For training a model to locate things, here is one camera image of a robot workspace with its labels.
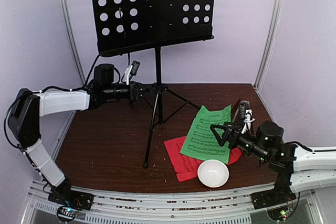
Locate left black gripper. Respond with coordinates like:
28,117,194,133
103,80,155,101

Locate green sheet music paper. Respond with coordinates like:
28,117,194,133
180,105,231,164

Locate red wooden metronome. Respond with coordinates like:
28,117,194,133
231,98,250,126

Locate red sheet music paper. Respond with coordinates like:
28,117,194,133
164,136,242,182

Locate black perforated music stand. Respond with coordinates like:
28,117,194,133
89,0,216,169

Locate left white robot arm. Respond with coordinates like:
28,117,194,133
4,61,155,205

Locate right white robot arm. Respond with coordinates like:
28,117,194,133
209,121,335,204

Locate white ceramic bowl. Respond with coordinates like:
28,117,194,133
197,159,229,188

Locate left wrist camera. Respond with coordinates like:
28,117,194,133
121,60,140,85

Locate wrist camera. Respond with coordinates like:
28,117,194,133
121,60,140,85
241,108,255,134

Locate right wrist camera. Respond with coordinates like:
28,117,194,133
241,108,255,134

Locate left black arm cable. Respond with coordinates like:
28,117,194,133
82,55,102,90

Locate aluminium front rail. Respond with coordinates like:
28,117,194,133
19,180,327,223

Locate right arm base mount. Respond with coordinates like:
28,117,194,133
251,189,300,223

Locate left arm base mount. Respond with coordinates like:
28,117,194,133
48,177,94,223

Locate left aluminium frame post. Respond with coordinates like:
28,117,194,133
54,0,89,91

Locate aluminium frame post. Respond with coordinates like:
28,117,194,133
254,0,284,91
54,0,89,91

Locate right aluminium frame post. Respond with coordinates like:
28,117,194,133
254,0,284,91

